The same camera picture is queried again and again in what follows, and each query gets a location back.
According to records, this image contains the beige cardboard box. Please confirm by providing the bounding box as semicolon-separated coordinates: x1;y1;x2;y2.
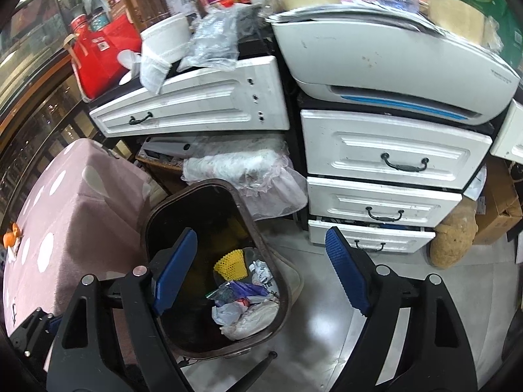
425;0;487;45

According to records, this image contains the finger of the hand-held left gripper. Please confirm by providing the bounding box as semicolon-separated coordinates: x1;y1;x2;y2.
10;308;62;358

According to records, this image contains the brown sack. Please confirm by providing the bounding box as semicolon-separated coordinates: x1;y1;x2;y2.
431;208;479;269

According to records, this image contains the red fabric bag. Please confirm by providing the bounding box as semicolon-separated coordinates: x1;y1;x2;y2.
69;14;143;101

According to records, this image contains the large orange peel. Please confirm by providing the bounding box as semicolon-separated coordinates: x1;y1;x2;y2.
3;222;22;248

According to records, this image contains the white pink lace cloth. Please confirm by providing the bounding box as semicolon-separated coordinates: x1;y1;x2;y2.
182;137;308;221

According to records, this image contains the yellow foam fruit net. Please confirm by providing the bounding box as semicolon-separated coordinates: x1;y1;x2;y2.
213;249;250;282

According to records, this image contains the clear grey plastic bag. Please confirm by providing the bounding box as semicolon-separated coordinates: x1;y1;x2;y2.
180;6;246;70

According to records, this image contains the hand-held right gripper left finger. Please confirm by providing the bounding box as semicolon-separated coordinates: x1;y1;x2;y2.
47;228;198;392

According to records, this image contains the white plastic scoop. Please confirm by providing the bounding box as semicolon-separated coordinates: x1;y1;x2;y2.
118;49;142;85

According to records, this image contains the curved wooden rail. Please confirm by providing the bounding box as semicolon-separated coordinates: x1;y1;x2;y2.
0;55;76;131

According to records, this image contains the brown cardboard box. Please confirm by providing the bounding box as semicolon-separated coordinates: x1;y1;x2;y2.
470;159;523;246

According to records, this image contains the brown trash bin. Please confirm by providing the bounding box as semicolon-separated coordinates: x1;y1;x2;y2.
141;178;303;360

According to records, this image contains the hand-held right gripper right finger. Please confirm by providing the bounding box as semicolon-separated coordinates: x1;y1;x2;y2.
326;226;479;392

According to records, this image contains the loose white drawer front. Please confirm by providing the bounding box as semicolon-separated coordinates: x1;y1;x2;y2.
89;55;291;137

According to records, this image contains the black metal leg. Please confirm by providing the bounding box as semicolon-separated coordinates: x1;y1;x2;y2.
233;351;277;392

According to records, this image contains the tall white drawer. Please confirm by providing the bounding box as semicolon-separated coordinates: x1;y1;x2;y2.
300;108;493;190

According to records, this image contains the white printer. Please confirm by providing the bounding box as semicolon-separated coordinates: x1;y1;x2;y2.
270;6;519;125

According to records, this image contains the white paper bowl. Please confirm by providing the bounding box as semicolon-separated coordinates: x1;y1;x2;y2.
140;12;193;64

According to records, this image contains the clear printed plastic wrapper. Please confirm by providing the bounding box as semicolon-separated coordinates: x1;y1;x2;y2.
249;259;273;287

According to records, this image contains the stack of papers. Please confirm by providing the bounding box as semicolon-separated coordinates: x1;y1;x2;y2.
265;0;450;29

